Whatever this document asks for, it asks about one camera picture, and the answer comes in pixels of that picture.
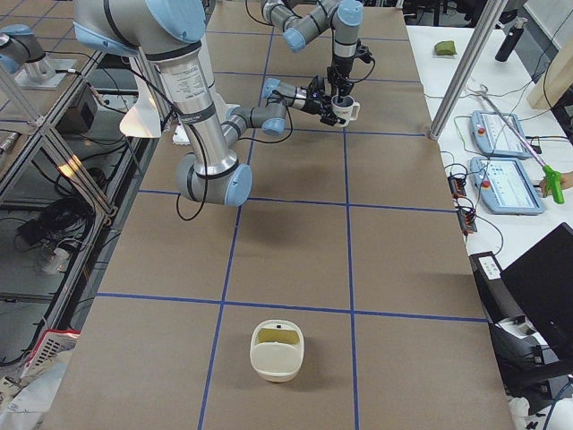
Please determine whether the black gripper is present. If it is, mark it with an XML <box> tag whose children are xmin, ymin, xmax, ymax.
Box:
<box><xmin>327</xmin><ymin>65</ymin><xmax>354</xmax><ymax>107</ymax></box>
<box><xmin>297</xmin><ymin>75</ymin><xmax>346</xmax><ymax>126</ymax></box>

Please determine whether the white mug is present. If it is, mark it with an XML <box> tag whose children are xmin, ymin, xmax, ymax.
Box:
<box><xmin>331</xmin><ymin>96</ymin><xmax>361</xmax><ymax>128</ymax></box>

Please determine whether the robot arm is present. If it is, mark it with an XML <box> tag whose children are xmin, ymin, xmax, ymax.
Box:
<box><xmin>261</xmin><ymin>0</ymin><xmax>371</xmax><ymax>101</ymax></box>
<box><xmin>73</xmin><ymin>1</ymin><xmax>363</xmax><ymax>207</ymax></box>

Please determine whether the person hand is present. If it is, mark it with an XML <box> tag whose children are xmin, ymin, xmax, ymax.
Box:
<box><xmin>539</xmin><ymin>172</ymin><xmax>573</xmax><ymax>197</ymax></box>

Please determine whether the green cloth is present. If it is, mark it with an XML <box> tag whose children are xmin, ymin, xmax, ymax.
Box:
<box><xmin>433</xmin><ymin>40</ymin><xmax>458</xmax><ymax>56</ymax></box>

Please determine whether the orange black power strip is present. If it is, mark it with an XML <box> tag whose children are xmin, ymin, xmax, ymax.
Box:
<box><xmin>448</xmin><ymin>175</ymin><xmax>477</xmax><ymax>237</ymax></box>

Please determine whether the upper teach pendant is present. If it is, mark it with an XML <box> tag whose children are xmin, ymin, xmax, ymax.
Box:
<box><xmin>470</xmin><ymin>110</ymin><xmax>532</xmax><ymax>159</ymax></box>

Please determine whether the teach pendant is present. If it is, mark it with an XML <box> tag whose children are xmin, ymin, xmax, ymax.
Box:
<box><xmin>469</xmin><ymin>157</ymin><xmax>545</xmax><ymax>216</ymax></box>
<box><xmin>470</xmin><ymin>110</ymin><xmax>532</xmax><ymax>159</ymax></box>

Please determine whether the black water bottle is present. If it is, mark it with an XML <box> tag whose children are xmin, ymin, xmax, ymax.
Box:
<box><xmin>494</xmin><ymin>17</ymin><xmax>527</xmax><ymax>62</ymax></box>

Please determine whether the lower teach pendant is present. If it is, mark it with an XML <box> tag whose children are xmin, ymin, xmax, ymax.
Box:
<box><xmin>469</xmin><ymin>157</ymin><xmax>545</xmax><ymax>216</ymax></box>

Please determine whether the cream plastic basket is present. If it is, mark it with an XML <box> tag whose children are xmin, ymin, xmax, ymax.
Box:
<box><xmin>250</xmin><ymin>320</ymin><xmax>305</xmax><ymax>383</ymax></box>

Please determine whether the black box device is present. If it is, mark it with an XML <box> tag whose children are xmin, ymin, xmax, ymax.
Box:
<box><xmin>56</xmin><ymin>85</ymin><xmax>98</xmax><ymax>133</ymax></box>

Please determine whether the black laptop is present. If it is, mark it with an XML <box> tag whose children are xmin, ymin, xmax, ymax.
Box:
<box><xmin>501</xmin><ymin>222</ymin><xmax>572</xmax><ymax>359</ymax></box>

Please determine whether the red white basket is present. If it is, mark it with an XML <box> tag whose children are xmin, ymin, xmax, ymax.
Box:
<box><xmin>21</xmin><ymin>329</ymin><xmax>81</xmax><ymax>381</ymax></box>

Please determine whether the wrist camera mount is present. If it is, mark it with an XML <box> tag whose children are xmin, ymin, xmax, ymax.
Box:
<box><xmin>355</xmin><ymin>39</ymin><xmax>375</xmax><ymax>64</ymax></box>

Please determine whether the aluminium frame post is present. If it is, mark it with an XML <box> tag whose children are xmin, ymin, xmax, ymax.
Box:
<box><xmin>428</xmin><ymin>0</ymin><xmax>508</xmax><ymax>141</ymax></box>

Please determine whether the black braided cable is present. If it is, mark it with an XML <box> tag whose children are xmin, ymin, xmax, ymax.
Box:
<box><xmin>129</xmin><ymin>44</ymin><xmax>216</xmax><ymax>221</ymax></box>

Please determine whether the green handled reacher stick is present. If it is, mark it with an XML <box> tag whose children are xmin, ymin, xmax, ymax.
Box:
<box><xmin>470</xmin><ymin>84</ymin><xmax>565</xmax><ymax>204</ymax></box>

